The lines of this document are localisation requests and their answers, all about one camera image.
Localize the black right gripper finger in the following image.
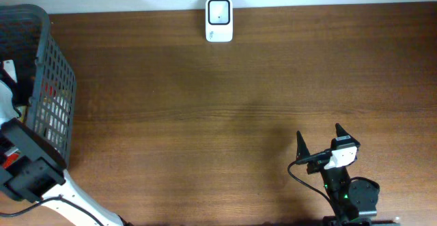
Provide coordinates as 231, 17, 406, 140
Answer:
335, 123, 353, 141
296, 131, 310, 160

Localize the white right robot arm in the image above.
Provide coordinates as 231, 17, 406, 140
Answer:
287, 124, 397, 226

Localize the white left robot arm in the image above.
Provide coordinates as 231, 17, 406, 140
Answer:
1, 60, 130, 225

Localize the white barcode scanner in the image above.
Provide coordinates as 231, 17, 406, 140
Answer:
205, 0, 234, 42

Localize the dark grey plastic basket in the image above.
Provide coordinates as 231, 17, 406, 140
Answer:
1, 4, 76, 161

